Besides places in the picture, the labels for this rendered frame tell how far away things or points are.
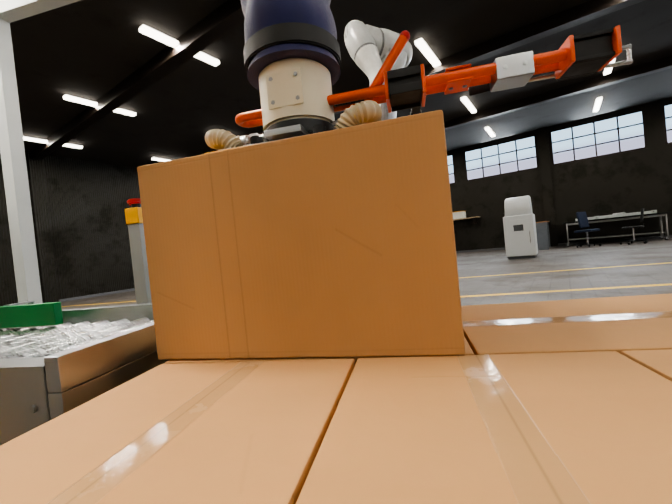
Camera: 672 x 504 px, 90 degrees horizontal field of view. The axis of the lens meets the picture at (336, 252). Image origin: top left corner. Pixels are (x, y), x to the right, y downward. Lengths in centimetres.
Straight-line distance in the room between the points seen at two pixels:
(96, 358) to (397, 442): 57
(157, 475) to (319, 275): 36
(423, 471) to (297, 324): 36
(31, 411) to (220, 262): 38
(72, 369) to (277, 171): 49
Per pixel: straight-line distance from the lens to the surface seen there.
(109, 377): 80
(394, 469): 35
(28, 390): 80
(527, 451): 39
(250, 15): 90
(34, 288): 417
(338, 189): 60
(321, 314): 61
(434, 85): 82
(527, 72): 84
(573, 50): 86
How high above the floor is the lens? 74
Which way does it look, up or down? 1 degrees down
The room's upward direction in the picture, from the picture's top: 6 degrees counter-clockwise
